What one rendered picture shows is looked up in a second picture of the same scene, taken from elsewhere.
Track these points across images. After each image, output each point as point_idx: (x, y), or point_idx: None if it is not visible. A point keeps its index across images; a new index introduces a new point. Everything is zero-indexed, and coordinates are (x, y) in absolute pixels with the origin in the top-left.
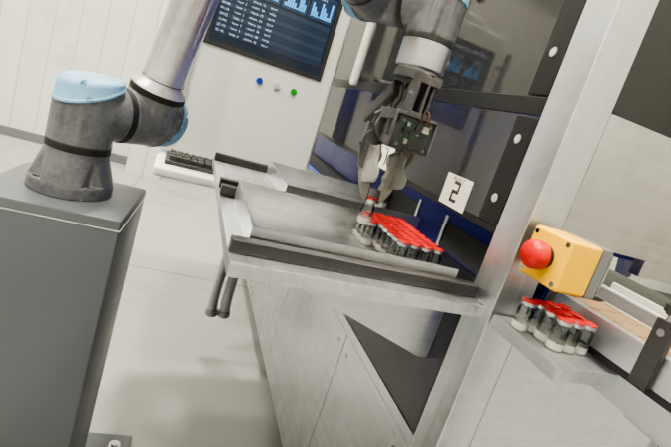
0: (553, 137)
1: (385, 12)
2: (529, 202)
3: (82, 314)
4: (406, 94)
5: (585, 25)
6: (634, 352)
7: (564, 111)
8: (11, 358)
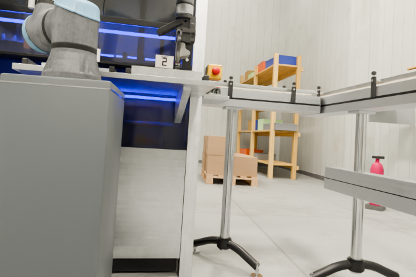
0: (202, 38)
1: None
2: (202, 58)
3: (119, 157)
4: (189, 24)
5: (199, 5)
6: (225, 91)
7: (203, 30)
8: (110, 201)
